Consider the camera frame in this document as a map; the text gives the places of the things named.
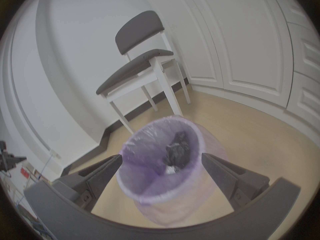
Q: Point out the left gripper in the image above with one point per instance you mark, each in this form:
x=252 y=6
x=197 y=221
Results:
x=4 y=162

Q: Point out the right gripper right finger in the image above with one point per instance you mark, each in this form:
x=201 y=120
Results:
x=230 y=181

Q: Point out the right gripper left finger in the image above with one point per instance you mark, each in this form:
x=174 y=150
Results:
x=100 y=179

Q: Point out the purple plastic bag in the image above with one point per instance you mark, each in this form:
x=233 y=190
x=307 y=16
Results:
x=210 y=144

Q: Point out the white printed wrapper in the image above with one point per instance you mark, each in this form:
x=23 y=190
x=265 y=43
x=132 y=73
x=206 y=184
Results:
x=170 y=170

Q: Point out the black plastic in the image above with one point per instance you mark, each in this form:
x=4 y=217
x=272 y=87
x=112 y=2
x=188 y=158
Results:
x=178 y=149

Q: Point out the white trash bin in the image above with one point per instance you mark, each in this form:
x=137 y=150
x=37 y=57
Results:
x=160 y=199

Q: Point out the white chair grey seat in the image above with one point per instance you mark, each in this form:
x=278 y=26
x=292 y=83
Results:
x=132 y=69

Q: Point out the white wardrobe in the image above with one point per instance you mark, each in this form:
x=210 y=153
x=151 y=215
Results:
x=237 y=34

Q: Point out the white wall socket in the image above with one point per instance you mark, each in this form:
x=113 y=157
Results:
x=54 y=154

